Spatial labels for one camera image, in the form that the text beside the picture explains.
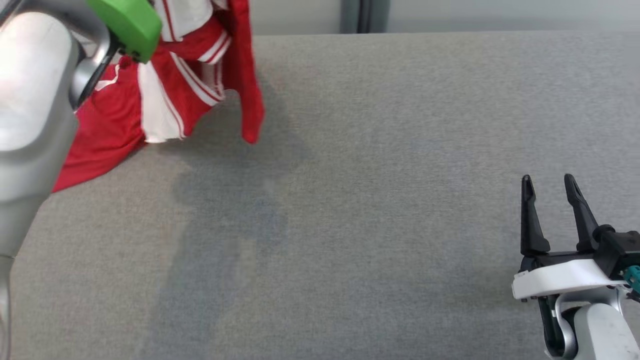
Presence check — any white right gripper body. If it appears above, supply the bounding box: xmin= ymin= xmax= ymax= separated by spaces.
xmin=511 ymin=245 xmax=631 ymax=301

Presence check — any grey fabric sofa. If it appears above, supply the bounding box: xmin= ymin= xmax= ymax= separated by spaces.
xmin=0 ymin=31 xmax=640 ymax=360

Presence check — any red basketball jersey with number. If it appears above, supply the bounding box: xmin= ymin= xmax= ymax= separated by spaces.
xmin=51 ymin=0 xmax=266 ymax=194

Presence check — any grey metal post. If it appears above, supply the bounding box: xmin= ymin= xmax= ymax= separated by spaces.
xmin=340 ymin=0 xmax=362 ymax=34
xmin=371 ymin=0 xmax=392 ymax=34

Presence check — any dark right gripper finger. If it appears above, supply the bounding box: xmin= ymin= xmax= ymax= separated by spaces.
xmin=564 ymin=173 xmax=601 ymax=252
xmin=520 ymin=174 xmax=551 ymax=257

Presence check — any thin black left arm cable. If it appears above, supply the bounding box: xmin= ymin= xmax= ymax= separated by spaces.
xmin=72 ymin=44 xmax=126 ymax=111

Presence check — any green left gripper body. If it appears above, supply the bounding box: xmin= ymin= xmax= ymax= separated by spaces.
xmin=85 ymin=0 xmax=163 ymax=64

